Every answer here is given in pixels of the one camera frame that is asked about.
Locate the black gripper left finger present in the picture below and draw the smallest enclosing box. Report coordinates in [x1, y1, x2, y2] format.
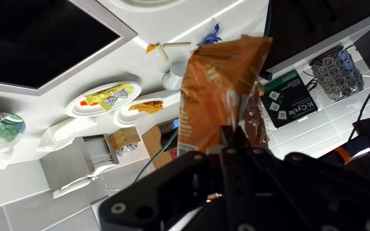
[219, 124, 237, 151]

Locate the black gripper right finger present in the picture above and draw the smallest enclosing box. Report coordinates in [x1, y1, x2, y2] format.
[234, 124, 252, 151]

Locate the orange snack pack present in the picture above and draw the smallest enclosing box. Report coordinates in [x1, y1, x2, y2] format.
[176, 35, 274, 158]

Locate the small plate with orange snack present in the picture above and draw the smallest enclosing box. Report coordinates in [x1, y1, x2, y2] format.
[112, 97, 170, 128]

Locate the small plate with colourful wrapper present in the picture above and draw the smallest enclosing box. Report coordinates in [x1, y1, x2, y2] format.
[65, 81, 144, 119]

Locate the small white cup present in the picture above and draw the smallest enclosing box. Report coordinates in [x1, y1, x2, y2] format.
[162, 61, 189, 91]

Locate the small cardboard box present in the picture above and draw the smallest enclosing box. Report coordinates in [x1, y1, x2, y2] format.
[107, 126, 144, 155]

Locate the small blue wrapper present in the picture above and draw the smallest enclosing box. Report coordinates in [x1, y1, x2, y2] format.
[202, 23, 223, 46]

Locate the wooden stir stick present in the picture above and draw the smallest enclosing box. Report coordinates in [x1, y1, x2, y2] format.
[164, 40, 193, 46]
[157, 42, 170, 61]

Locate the K-cup pod rack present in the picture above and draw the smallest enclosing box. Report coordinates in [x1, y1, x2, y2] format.
[309, 45, 367, 101]

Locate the black orange clamp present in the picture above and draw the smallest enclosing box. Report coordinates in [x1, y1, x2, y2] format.
[322, 113, 370, 168]

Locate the white napkin dispenser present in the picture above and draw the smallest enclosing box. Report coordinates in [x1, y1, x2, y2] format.
[39, 114, 122, 200]

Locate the steel framed counter opening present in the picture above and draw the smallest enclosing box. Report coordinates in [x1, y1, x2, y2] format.
[0, 0, 139, 96]

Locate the green white snack bag left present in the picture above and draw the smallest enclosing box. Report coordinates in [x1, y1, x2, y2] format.
[0, 109, 27, 171]

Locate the thin dark cable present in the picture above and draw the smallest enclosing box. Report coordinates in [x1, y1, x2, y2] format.
[133, 127, 180, 185]

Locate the black appliance cable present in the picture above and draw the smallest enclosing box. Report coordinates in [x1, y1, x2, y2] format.
[347, 63, 370, 142]

